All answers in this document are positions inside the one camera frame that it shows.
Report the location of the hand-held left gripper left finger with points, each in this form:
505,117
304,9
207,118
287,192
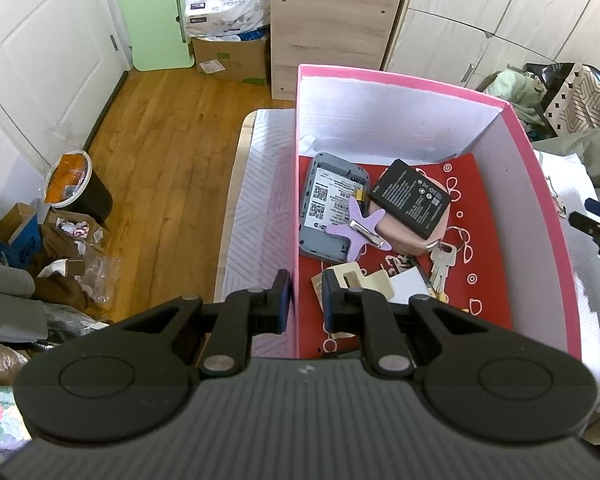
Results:
282,305

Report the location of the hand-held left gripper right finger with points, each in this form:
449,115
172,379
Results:
331,305

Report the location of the cream hair claw clip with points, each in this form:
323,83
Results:
360,280

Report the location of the pink cardboard box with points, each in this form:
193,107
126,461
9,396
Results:
545,240

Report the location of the white charger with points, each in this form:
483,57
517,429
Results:
410,285

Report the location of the pink case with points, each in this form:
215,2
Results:
405,241

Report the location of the purple starfish hair clip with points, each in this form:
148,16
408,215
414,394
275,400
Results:
355,210

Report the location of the grey portable router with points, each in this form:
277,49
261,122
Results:
330,205

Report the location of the silver key bunch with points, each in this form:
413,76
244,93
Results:
440,260

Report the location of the black battery pack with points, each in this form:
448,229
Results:
410,197

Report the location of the patterned tote bag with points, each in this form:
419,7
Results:
585,100

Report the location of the pale green garment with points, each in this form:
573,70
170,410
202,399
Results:
515,85

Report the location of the clear plastic bag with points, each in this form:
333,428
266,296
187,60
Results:
102,275

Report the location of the crumpled white paper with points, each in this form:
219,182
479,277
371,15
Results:
75,229

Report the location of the trash bin with orange bag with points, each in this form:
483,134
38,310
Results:
90,195

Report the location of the brown paper bag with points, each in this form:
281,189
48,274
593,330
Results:
55,285

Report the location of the light wooden wardrobe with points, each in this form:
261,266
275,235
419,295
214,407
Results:
480,10

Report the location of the brown cardboard box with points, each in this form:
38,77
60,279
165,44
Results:
230,60

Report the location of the blue cardboard box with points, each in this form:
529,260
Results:
20,250

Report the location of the grey fabric item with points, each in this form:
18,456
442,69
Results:
5,305

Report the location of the wooden shelf unit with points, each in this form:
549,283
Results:
330,25

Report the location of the white plastic bag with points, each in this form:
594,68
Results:
225,7

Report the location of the floral cloth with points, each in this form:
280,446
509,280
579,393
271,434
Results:
0,420

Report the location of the green folding table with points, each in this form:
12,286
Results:
150,20

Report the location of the white door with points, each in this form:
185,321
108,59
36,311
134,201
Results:
40,50

